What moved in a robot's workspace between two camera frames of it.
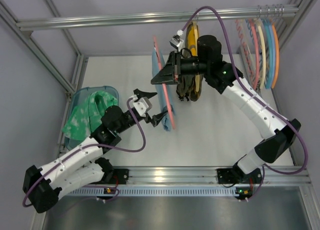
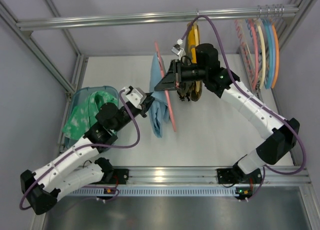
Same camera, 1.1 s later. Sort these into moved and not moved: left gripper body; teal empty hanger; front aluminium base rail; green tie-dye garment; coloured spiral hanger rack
Moved: left gripper body
Not moved: coloured spiral hanger rack; front aluminium base rail; teal empty hanger; green tie-dye garment
